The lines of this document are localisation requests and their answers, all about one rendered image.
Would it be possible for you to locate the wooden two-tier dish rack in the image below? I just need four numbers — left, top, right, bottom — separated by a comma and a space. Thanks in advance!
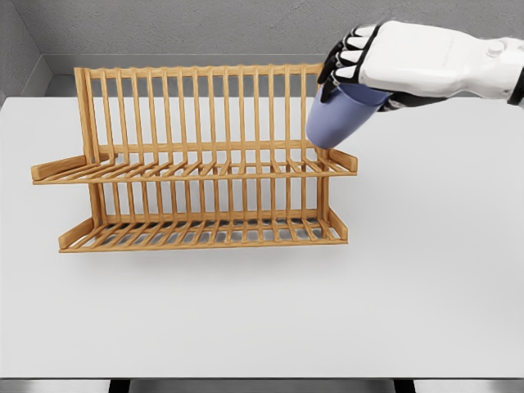
31, 61, 359, 254

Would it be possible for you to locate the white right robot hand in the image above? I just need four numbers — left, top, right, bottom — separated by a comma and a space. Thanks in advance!
317, 20, 479, 113

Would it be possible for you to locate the blue plastic cup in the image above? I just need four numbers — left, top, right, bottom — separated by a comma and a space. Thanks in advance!
305, 82, 392, 150

